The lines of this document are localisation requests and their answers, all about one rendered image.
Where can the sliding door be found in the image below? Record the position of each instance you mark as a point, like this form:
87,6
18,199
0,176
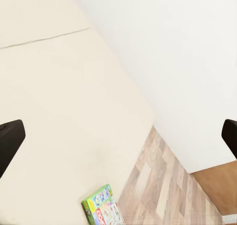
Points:
220,183

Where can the board game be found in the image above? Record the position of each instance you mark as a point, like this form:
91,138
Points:
102,208

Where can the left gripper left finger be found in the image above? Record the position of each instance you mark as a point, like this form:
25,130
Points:
12,134

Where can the bed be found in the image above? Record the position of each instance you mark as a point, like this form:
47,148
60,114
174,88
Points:
85,120

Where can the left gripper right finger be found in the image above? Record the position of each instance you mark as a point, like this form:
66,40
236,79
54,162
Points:
229,135

